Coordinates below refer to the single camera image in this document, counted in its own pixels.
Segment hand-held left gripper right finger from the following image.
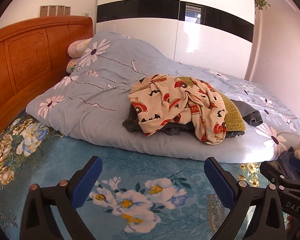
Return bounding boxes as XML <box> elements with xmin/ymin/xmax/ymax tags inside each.
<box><xmin>204</xmin><ymin>157</ymin><xmax>289</xmax><ymax>240</ymax></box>

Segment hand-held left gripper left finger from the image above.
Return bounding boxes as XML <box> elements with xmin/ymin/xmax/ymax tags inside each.
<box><xmin>19</xmin><ymin>156</ymin><xmax>103</xmax><ymax>240</ymax></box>

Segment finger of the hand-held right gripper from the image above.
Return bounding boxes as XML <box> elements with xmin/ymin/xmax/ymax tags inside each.
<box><xmin>261</xmin><ymin>160</ymin><xmax>287</xmax><ymax>188</ymax></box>
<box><xmin>277</xmin><ymin>151</ymin><xmax>300</xmax><ymax>180</ymax></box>

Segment cream car print pajama pants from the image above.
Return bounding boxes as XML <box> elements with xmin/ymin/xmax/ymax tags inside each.
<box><xmin>128</xmin><ymin>74</ymin><xmax>227</xmax><ymax>145</ymax></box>

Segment teal floral plush blanket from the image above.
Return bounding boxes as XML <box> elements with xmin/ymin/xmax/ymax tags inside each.
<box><xmin>0</xmin><ymin>111</ymin><xmax>290</xmax><ymax>240</ymax></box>

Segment dark grey garment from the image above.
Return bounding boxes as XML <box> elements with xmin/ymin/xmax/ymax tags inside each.
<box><xmin>233</xmin><ymin>100</ymin><xmax>264</xmax><ymax>127</ymax></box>
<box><xmin>122</xmin><ymin>104</ymin><xmax>198</xmax><ymax>136</ymax></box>

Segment olive green knitted sweater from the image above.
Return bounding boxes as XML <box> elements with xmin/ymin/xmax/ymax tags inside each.
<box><xmin>176</xmin><ymin>77</ymin><xmax>247</xmax><ymax>132</ymax></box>

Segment grey-blue daisy print duvet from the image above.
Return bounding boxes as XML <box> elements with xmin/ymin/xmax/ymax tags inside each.
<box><xmin>26</xmin><ymin>30</ymin><xmax>300</xmax><ymax>164</ymax></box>

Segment pink and white pillow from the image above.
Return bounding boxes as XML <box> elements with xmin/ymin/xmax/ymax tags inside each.
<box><xmin>67</xmin><ymin>39</ymin><xmax>92</xmax><ymax>58</ymax></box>

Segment orange wooden bed headboard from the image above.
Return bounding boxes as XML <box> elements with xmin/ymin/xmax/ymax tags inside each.
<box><xmin>0</xmin><ymin>15</ymin><xmax>94</xmax><ymax>145</ymax></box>

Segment white wardrobe with black stripe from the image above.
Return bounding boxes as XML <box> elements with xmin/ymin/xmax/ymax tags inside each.
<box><xmin>95</xmin><ymin>0</ymin><xmax>256</xmax><ymax>81</ymax></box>

